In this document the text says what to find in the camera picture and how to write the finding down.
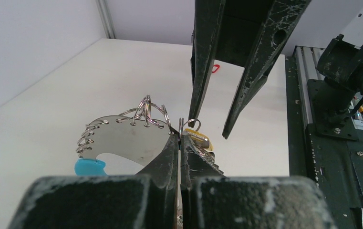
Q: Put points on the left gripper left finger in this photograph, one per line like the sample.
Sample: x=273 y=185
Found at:
x=146 y=200

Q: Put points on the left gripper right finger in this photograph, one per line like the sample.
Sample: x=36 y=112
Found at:
x=213 y=201

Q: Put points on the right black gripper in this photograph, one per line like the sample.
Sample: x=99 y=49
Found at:
x=245 y=33

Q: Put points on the yellow tagged key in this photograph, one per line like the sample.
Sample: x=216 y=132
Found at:
x=198 y=138

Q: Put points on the blue handled metal keyring holder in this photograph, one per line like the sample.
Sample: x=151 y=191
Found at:
x=138 y=134

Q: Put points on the bunch of coloured tagged keys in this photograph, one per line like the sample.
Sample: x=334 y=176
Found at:
x=209 y=157

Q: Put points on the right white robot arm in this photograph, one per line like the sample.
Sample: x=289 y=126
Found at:
x=341 y=64

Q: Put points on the red tagged key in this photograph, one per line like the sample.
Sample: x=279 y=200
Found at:
x=215 y=68

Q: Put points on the aluminium frame rail left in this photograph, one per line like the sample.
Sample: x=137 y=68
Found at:
x=106 y=18

